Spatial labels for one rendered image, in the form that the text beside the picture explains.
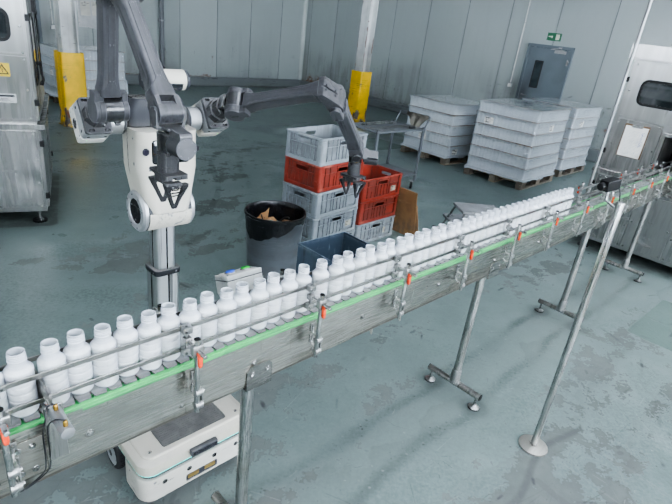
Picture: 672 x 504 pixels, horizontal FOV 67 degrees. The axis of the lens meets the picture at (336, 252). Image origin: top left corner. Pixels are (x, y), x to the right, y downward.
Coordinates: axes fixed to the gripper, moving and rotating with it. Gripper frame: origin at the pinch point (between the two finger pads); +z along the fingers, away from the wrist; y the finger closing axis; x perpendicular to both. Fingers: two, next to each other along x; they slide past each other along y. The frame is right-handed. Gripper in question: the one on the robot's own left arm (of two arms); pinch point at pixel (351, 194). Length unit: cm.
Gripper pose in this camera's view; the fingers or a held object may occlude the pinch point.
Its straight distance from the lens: 230.4
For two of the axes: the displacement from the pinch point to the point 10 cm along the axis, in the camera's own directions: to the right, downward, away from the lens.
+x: -7.1, 2.1, -6.7
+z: -1.0, 9.2, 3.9
